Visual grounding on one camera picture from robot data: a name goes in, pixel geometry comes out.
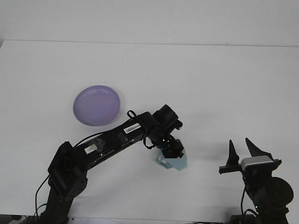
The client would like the pale blue hexagonal cup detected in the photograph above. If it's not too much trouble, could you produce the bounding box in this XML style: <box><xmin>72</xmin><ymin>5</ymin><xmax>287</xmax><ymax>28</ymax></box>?
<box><xmin>156</xmin><ymin>139</ymin><xmax>189</xmax><ymax>172</ymax></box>

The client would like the round lilac plate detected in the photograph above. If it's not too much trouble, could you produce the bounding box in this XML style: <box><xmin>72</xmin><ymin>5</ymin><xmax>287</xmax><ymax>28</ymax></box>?
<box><xmin>73</xmin><ymin>85</ymin><xmax>121</xmax><ymax>127</ymax></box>

